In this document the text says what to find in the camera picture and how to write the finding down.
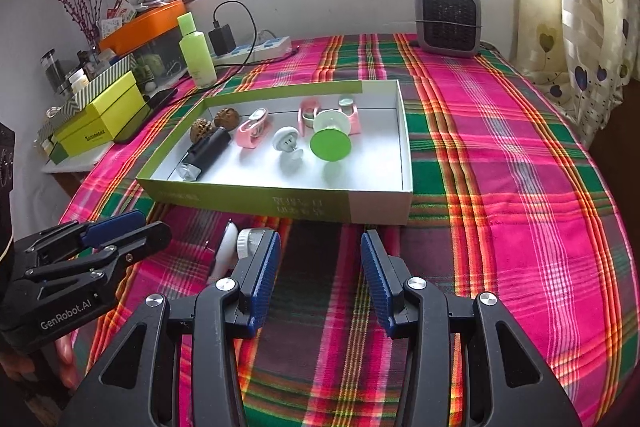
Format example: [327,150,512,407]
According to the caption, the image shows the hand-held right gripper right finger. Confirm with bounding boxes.
[360,228,583,427]

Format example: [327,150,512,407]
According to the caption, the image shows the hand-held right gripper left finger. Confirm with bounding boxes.
[60,228,282,427]

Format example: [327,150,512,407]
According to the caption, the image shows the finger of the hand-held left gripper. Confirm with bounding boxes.
[25,221,173,298]
[22,209,147,258]

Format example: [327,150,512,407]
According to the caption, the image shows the black white figure bottle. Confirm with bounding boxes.
[207,219,261,285]

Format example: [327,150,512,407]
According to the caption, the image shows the green cardboard box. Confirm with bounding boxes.
[136,79,415,225]

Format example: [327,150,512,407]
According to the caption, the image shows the black tube with clear end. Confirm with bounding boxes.
[177,127,232,182]

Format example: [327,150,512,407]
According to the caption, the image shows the white mushroom shaped plug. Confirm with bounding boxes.
[271,126,306,172]

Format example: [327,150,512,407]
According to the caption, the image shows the white cup with green disc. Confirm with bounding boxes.
[308,109,353,164]

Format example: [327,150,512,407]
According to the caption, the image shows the person's left hand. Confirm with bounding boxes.
[0,334,83,390]

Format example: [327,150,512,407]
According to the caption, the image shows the small green carton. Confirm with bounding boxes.
[35,127,68,165]

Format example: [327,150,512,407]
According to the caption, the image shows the yellow green shoe box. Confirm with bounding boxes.
[52,71,153,160]

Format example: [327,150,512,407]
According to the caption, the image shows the black phone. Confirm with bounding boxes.
[142,87,179,112]

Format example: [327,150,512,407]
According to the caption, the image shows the chevron pattern box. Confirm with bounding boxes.
[37,57,136,142]

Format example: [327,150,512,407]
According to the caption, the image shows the pink green plaid tablecloth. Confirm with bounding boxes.
[57,32,636,427]

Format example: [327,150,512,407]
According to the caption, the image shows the dark glass jar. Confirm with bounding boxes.
[40,49,68,95]

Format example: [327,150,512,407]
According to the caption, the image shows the clear plastic container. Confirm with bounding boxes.
[132,34,193,88]

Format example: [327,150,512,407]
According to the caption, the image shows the light green lotion bottle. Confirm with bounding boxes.
[177,12,218,88]

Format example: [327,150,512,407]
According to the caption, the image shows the orange box lid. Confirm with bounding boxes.
[97,0,187,56]

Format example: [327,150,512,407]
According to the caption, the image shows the colourful paper packets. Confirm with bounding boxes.
[100,0,138,40]

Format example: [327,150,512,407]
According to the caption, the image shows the black charger plug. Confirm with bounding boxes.
[207,23,237,56]

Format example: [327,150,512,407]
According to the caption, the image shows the white blue power strip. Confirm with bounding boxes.
[210,35,292,66]

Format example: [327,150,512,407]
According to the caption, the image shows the grey small fan heater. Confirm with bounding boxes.
[414,0,485,58]

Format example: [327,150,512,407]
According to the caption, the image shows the heart print curtain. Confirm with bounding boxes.
[520,0,640,148]

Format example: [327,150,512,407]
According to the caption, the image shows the black charger cable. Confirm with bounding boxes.
[212,1,301,72]

